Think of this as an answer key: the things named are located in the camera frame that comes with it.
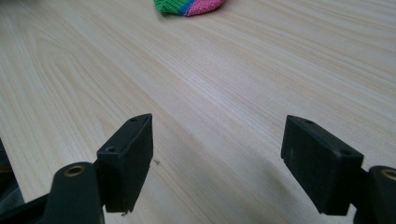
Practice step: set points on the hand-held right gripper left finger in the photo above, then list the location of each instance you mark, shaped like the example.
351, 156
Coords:
124, 174

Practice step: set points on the striped knitted pet sweater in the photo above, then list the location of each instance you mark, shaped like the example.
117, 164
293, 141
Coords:
190, 6

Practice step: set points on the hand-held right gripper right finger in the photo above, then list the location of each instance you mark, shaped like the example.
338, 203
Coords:
320, 168

